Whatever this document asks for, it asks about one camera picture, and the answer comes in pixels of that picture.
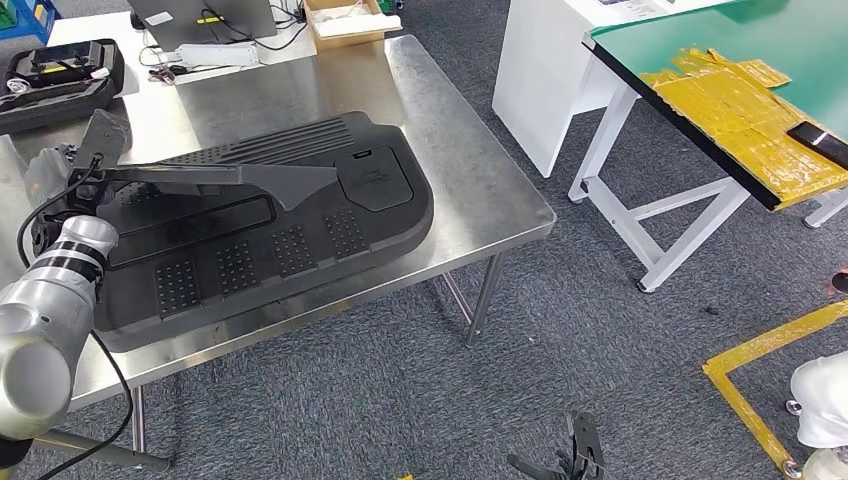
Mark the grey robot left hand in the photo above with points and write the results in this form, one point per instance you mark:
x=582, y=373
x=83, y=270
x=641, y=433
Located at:
x=50, y=179

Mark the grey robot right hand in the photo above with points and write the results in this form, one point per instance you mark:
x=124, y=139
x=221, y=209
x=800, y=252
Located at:
x=536, y=469

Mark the black plastic panel part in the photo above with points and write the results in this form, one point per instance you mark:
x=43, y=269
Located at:
x=291, y=182

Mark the stainless steel workbench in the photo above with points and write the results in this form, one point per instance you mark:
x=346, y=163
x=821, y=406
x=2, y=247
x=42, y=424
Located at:
x=464, y=172

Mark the white desk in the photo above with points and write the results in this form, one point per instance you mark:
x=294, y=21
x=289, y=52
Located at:
x=99, y=30

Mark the small key bundle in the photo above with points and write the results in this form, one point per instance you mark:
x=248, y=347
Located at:
x=166, y=71

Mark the blue storage bin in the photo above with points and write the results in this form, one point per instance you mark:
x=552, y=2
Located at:
x=26, y=13

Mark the dark grey laptop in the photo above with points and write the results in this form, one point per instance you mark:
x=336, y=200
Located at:
x=199, y=33

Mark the white power strip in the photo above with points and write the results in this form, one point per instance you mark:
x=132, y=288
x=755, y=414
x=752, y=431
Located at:
x=218, y=55

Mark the large black moulded panel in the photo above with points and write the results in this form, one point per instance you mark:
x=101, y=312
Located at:
x=371, y=245

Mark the white wheeled base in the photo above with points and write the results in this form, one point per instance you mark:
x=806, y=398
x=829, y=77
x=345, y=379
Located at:
x=825, y=397

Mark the brown cardboard box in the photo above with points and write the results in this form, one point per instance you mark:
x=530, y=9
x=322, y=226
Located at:
x=344, y=43

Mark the white packing sheet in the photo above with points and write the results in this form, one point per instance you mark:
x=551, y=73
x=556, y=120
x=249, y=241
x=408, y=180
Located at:
x=358, y=25

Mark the dark red round object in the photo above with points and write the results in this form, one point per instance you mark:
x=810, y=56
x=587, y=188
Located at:
x=841, y=283

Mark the yellow taped cardboard sheet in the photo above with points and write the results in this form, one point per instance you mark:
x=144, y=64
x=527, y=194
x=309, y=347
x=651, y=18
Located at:
x=729, y=119

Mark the black phone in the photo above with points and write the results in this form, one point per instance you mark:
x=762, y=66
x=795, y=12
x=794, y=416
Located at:
x=818, y=142

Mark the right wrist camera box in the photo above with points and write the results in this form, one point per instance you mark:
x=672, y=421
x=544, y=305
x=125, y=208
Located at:
x=586, y=444

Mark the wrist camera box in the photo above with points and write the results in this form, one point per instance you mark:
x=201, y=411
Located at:
x=102, y=139
x=586, y=444

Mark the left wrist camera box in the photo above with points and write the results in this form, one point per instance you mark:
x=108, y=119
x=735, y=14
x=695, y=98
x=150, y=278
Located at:
x=102, y=139

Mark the green top white frame table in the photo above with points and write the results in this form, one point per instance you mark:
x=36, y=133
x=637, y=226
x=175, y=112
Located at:
x=762, y=40

